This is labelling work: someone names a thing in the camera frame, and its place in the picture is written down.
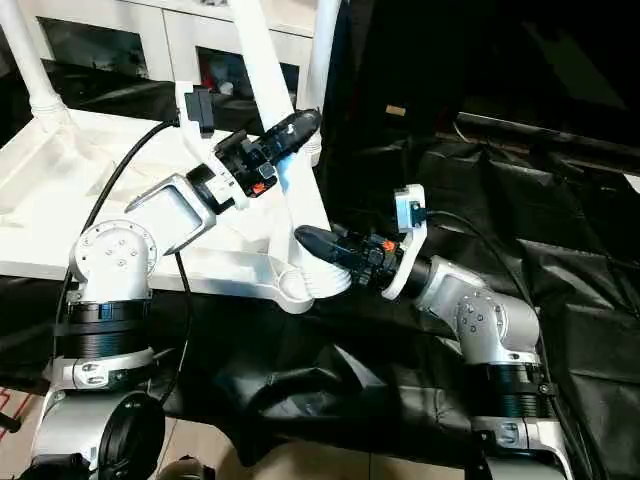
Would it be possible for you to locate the white plastic table leg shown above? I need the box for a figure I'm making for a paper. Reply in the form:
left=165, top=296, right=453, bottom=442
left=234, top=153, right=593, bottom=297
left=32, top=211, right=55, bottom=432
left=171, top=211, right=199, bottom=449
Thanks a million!
left=230, top=0, right=354, bottom=302
left=0, top=0, right=76, bottom=137
left=298, top=0, right=347, bottom=167

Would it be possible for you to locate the white plastic table top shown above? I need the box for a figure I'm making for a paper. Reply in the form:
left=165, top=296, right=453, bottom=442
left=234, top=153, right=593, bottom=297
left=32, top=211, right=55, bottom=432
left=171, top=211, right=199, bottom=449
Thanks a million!
left=0, top=102, right=331, bottom=315

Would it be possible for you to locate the white sideboard cabinet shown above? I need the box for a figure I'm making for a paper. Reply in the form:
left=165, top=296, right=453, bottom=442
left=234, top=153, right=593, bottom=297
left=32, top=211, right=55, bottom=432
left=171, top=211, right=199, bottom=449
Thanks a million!
left=0, top=0, right=319, bottom=97

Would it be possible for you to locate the black mat cloth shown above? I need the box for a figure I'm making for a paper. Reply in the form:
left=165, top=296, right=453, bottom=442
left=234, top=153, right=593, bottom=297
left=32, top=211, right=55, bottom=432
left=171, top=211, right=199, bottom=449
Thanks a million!
left=0, top=59, right=640, bottom=471

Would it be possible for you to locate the dark rounded robot foot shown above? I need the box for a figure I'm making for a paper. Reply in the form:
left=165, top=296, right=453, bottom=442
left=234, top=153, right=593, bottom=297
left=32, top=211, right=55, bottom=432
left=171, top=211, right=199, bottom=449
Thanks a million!
left=162, top=454, right=216, bottom=480

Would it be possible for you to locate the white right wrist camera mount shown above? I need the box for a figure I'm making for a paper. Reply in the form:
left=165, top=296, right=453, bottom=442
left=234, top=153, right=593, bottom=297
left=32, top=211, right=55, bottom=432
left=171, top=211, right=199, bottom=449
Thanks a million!
left=382, top=183, right=429, bottom=302

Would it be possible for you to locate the black left wrist camera cable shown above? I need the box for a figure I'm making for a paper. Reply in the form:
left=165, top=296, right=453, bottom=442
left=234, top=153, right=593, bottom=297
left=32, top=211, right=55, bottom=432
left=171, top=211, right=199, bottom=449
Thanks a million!
left=52, top=117, right=195, bottom=409

